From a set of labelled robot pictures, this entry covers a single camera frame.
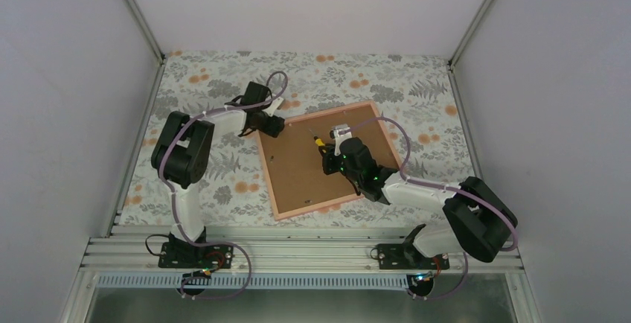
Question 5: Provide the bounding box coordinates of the yellow handled screwdriver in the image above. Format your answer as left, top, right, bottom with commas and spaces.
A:
309, 129, 326, 153

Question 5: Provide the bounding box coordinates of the pink wooden photo frame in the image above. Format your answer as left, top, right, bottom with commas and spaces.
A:
255, 100, 402, 220

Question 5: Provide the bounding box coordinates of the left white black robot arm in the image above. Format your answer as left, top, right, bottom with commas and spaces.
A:
151, 82, 284, 267

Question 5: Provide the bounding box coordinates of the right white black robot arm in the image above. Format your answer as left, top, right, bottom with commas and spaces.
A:
314, 137, 518, 269

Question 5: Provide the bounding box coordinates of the floral patterned table mat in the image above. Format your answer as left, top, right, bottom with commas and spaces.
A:
120, 51, 474, 228

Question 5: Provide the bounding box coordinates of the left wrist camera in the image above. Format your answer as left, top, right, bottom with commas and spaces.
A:
266, 97, 284, 115

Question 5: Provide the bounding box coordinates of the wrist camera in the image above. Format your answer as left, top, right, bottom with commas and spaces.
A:
330, 124, 352, 139
266, 97, 284, 115

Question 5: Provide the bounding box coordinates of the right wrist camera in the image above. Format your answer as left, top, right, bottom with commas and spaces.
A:
330, 124, 352, 139

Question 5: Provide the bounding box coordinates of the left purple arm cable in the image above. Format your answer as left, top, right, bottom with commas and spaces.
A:
157, 70, 289, 248

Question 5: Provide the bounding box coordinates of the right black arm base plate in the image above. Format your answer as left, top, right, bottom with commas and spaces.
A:
371, 243, 450, 270

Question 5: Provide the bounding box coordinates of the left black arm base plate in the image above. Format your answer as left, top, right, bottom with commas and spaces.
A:
158, 242, 234, 270

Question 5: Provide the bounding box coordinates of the grey slotted cable duct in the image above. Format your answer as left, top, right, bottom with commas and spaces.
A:
95, 272, 409, 290

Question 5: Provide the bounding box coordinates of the aluminium mounting rail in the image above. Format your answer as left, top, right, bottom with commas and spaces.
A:
81, 234, 525, 275

